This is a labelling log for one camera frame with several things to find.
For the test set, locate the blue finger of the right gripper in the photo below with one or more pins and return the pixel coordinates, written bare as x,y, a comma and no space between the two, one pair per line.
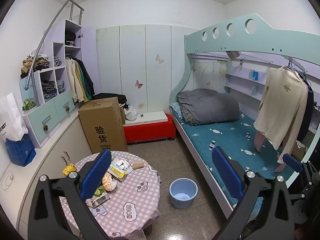
293,163

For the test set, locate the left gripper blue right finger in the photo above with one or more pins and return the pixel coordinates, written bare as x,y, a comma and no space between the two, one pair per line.
230,171

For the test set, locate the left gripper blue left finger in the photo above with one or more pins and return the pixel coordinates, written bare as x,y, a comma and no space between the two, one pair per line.
92,172

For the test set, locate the yellow snack packet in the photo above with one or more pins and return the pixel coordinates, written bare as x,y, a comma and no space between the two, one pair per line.
68,169

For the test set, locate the yellow white medicine box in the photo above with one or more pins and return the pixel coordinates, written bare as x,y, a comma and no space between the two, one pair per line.
120,168

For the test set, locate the brown paper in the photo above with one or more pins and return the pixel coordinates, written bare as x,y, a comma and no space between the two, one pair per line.
137,164

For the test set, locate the dark snack wrapper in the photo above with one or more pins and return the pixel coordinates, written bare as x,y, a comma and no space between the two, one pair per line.
96,201

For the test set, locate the teal patterned mattress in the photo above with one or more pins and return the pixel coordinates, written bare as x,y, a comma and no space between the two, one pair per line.
236,139

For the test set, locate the pink checkered tablecloth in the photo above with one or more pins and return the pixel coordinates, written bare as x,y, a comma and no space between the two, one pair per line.
133,205

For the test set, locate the light blue plastic bucket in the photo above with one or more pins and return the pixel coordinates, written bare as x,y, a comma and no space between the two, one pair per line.
182,192

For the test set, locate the tall brown cardboard box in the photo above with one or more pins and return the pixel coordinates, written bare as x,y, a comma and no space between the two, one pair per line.
103,125

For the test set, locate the cream hanging sweater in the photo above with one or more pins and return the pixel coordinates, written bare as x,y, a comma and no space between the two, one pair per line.
281,111

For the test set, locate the white plastic bag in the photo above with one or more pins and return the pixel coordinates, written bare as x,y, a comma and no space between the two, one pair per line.
130,113

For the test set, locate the blue gift bag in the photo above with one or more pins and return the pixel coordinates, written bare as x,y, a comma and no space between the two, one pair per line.
21,152

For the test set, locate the white lower cabinet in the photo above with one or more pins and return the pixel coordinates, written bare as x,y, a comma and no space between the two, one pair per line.
68,145

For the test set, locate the grey folded duvet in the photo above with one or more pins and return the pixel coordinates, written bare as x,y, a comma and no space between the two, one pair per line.
206,106

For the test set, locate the red bench with white top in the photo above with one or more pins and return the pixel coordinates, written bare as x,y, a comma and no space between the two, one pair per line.
151,126

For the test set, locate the blue white striped pillow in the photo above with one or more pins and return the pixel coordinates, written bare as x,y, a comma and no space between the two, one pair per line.
178,109

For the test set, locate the hanging jackets row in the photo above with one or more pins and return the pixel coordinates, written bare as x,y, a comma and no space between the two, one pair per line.
80,82

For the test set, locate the lilac stepped shelf cabinet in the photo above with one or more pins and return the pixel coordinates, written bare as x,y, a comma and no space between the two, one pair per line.
42,121

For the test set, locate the white paper bag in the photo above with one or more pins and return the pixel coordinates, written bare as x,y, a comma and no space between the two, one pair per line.
12,124

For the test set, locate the metal stair handrail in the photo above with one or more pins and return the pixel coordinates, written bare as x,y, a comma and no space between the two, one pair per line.
63,32

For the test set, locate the white wardrobe doors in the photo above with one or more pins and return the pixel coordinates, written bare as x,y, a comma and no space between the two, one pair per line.
143,62

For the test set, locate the teal bunk bed frame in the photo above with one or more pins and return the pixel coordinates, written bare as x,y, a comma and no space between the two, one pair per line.
234,57

